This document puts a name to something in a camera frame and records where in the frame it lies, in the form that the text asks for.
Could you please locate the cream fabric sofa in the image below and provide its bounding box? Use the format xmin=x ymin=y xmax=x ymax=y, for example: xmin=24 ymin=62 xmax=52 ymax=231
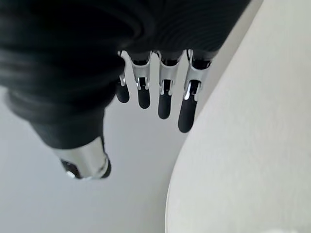
xmin=165 ymin=0 xmax=311 ymax=233

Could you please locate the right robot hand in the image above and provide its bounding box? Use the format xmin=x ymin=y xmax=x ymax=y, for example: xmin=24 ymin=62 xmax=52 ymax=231
xmin=0 ymin=0 xmax=252 ymax=182

